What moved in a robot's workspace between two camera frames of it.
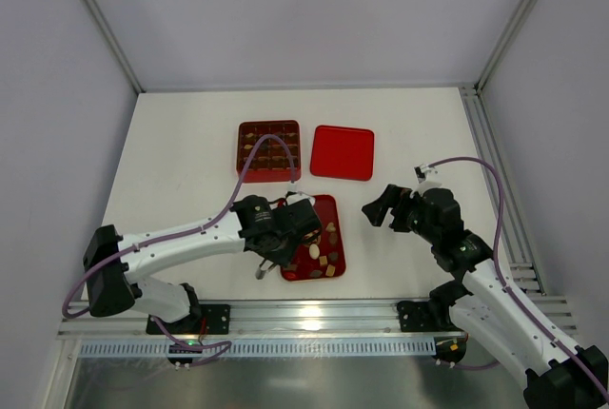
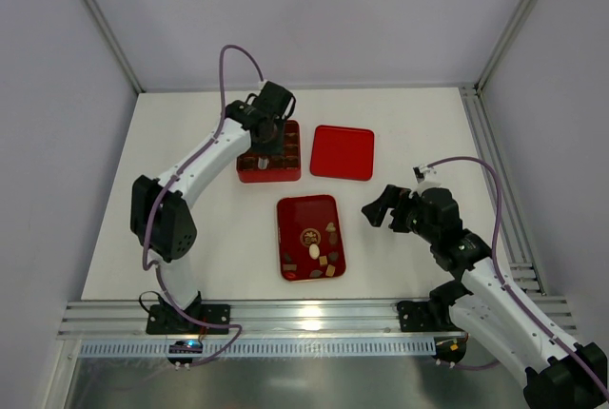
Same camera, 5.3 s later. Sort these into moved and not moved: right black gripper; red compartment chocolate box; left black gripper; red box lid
Moved: left black gripper
Not moved: red compartment chocolate box; right black gripper; red box lid
